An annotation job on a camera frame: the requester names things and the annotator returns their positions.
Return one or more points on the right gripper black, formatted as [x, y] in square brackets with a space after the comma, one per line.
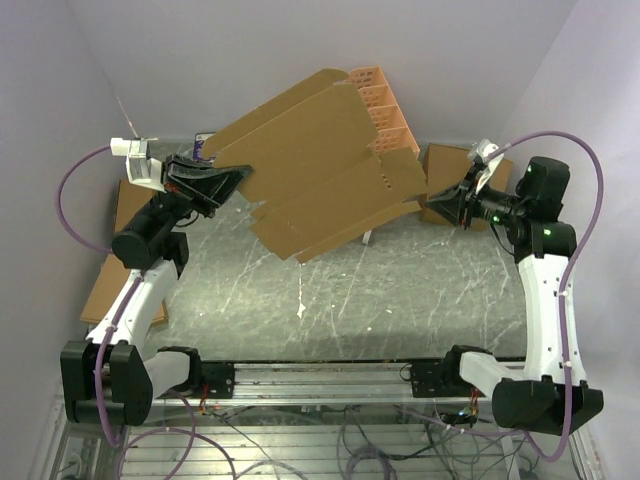
[460, 206]

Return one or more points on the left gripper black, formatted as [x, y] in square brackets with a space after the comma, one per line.
[200, 186]

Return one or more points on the cardboard box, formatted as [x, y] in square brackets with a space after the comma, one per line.
[130, 199]
[317, 183]
[110, 281]
[445, 167]

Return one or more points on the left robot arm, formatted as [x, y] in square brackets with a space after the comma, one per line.
[155, 252]

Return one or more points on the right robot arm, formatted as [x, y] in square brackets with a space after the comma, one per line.
[551, 394]

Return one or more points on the purple book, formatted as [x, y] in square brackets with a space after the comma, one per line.
[198, 146]

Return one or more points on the peach plastic file organizer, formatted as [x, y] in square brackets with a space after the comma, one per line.
[393, 131]

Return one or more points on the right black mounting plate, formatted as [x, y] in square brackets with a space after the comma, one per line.
[431, 379]

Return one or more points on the black mounting plate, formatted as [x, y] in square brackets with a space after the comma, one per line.
[211, 379]
[431, 379]

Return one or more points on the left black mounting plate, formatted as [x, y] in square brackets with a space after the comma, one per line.
[211, 379]

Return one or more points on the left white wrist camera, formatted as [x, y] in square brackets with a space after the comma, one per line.
[142, 169]

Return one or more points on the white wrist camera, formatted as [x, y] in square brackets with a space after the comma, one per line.
[486, 159]
[142, 169]

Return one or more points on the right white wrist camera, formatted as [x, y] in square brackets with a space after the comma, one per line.
[486, 159]

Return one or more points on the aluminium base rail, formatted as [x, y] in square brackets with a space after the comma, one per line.
[255, 384]

